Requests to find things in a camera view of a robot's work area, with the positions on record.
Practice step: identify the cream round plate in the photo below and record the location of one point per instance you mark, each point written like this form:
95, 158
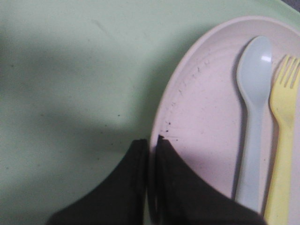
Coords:
201, 111

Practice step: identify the light green plastic tray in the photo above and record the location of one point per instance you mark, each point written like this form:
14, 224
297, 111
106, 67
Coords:
81, 79

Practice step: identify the light blue plastic spoon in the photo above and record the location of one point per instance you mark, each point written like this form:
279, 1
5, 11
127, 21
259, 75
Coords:
253, 80

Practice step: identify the yellow plastic fork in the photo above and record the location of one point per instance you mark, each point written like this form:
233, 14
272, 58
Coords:
283, 100

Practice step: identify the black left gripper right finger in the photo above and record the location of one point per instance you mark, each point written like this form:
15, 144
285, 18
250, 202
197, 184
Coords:
178, 196

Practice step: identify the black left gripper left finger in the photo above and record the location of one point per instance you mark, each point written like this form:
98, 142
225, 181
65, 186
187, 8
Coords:
118, 199

